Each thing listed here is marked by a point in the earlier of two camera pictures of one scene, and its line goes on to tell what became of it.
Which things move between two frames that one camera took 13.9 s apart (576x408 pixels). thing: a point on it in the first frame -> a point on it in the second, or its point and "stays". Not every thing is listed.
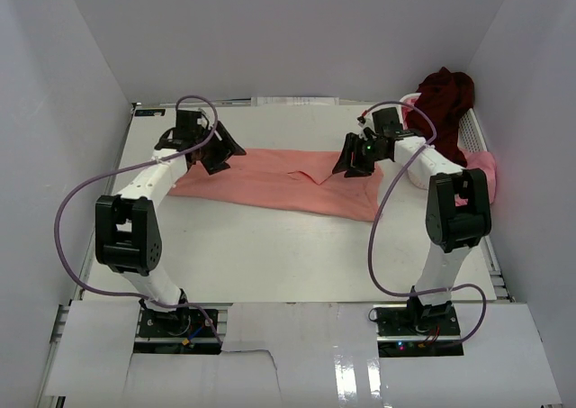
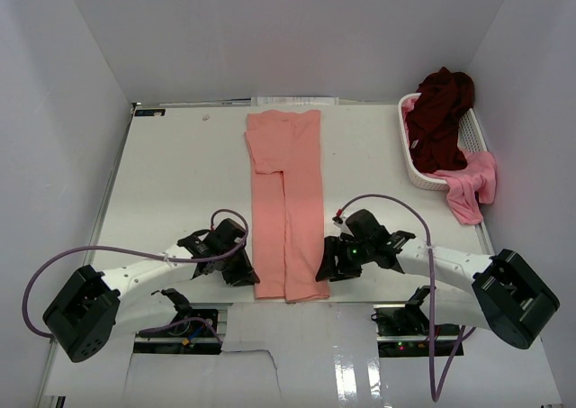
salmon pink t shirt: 298,179 -> 288,234
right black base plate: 417,330 stays
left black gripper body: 204,155 -> 224,252
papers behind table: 294,101 stays
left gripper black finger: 223,147 -> 238,270
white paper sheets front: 308,355 stays
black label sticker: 150,113 stays
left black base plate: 181,331 stays
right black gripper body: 372,154 -> 352,255
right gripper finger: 353,158 -> 328,267
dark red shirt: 442,97 stays
